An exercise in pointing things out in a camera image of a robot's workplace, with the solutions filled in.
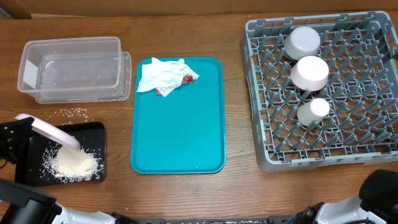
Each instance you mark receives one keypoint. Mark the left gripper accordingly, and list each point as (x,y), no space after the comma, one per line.
(12,141)

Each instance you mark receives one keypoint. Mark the large pink plate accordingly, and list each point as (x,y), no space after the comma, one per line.
(51,132)

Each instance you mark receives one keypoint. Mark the rice pile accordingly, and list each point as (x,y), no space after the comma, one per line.
(70,165)

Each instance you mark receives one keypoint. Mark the white napkin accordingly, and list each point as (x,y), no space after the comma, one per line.
(161,74)

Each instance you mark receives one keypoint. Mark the red wrapper scrap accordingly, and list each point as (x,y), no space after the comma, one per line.
(165,91)

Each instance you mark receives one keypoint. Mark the white paper cup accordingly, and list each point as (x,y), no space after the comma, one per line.
(314,110)

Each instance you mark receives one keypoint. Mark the small pink bowl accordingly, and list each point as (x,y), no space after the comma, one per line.
(310,73)

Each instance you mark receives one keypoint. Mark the grey bowl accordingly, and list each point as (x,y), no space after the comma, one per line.
(301,42)

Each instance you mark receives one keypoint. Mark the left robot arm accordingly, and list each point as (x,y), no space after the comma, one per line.
(29,205)

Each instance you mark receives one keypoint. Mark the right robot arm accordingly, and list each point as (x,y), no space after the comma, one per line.
(376,202)

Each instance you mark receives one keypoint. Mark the grey dishwasher rack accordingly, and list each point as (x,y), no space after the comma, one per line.
(360,49)

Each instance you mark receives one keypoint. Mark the black plastic tray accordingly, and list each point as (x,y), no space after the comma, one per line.
(34,168)

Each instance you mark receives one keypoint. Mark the spilled rice grains on table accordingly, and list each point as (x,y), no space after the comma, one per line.
(66,116)

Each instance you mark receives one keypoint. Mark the clear plastic storage bin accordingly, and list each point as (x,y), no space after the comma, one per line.
(75,70)

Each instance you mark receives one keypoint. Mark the teal serving tray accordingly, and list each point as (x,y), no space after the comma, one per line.
(184,132)

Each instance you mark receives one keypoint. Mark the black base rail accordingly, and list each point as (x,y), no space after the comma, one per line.
(279,219)

